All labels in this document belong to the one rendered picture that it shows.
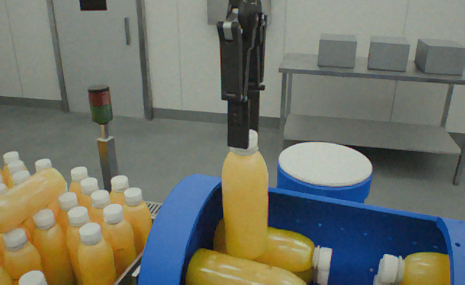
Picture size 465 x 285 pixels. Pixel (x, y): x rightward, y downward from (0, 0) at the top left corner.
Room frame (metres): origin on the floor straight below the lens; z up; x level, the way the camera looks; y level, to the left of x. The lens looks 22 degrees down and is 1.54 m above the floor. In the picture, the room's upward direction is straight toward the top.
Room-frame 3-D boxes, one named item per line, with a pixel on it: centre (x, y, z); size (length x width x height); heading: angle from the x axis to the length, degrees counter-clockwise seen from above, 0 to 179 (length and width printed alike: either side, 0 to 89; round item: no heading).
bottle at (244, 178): (0.48, -0.02, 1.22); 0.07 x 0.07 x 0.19
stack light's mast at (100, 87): (1.01, 0.39, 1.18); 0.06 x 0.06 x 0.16
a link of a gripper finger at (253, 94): (0.51, -0.02, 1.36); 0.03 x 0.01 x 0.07; 70
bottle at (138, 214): (0.70, 0.22, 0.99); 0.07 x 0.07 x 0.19
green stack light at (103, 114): (1.01, 0.39, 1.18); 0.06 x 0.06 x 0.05
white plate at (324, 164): (0.99, -0.28, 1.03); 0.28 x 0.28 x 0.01
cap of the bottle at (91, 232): (0.57, 0.27, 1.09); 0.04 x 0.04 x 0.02
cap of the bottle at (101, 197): (0.69, 0.30, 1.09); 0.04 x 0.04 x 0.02
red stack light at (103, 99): (1.01, 0.39, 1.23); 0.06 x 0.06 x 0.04
